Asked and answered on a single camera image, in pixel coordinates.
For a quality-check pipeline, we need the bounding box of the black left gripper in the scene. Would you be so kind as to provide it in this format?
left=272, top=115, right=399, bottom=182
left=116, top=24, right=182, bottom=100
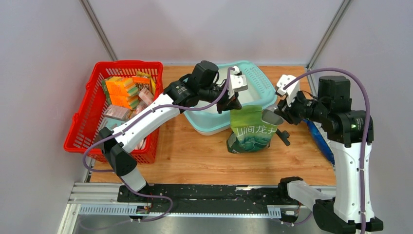
left=198, top=81, right=242, bottom=114

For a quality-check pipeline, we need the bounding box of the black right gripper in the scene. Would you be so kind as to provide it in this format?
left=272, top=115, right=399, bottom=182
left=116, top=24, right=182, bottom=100
left=274, top=87, right=328, bottom=124

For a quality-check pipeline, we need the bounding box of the green cat litter bag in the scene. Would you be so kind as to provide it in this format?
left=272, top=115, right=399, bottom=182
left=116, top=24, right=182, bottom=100
left=226, top=105, right=278, bottom=154

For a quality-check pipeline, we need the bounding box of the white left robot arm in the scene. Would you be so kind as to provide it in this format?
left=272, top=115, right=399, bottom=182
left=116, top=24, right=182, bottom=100
left=98, top=60, right=248, bottom=202

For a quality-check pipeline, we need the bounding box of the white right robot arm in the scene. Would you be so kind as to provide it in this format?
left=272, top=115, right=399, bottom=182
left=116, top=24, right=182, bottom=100
left=275, top=75, right=384, bottom=234

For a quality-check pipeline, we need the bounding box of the light blue litter box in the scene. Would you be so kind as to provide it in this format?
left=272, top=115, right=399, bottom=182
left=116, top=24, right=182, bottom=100
left=183, top=60, right=277, bottom=136

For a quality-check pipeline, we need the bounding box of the pink sponge box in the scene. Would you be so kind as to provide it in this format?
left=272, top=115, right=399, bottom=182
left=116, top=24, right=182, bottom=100
left=103, top=104, right=131, bottom=120

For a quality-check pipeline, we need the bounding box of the black bag clip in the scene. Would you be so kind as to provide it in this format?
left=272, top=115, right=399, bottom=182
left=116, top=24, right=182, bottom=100
left=276, top=129, right=291, bottom=146

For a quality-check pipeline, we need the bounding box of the blue plastic bag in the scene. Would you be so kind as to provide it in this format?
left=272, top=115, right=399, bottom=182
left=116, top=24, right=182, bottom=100
left=304, top=119, right=335, bottom=167

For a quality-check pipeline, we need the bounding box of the orange sponge pack lower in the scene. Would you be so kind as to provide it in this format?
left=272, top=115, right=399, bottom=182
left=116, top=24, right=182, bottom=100
left=110, top=95, right=140, bottom=110

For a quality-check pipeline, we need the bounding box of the orange sponge pack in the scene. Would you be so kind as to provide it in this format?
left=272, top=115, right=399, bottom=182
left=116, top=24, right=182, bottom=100
left=110, top=95, right=140, bottom=110
left=103, top=76, right=138, bottom=97

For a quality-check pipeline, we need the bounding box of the orange sponge pack upper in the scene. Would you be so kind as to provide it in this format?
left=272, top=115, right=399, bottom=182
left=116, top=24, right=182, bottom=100
left=103, top=76, right=138, bottom=97

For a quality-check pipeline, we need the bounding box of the red plastic basket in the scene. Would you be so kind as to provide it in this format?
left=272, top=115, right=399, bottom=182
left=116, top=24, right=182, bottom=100
left=64, top=60, right=164, bottom=154

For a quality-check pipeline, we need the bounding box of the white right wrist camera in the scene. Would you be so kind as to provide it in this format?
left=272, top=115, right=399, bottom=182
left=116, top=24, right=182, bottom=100
left=276, top=75, right=300, bottom=107

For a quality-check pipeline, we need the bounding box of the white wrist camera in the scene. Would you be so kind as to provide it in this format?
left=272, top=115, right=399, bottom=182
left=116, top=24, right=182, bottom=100
left=276, top=75, right=300, bottom=107
left=227, top=66, right=248, bottom=98

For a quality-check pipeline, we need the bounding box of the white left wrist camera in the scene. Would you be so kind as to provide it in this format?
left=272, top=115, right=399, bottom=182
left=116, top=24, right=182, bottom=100
left=227, top=66, right=248, bottom=98

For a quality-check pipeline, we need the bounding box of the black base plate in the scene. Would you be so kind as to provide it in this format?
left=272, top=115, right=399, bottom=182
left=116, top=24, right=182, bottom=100
left=117, top=184, right=299, bottom=214

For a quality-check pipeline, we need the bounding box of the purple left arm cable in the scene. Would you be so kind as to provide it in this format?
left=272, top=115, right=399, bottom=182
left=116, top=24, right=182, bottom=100
left=82, top=67, right=236, bottom=223

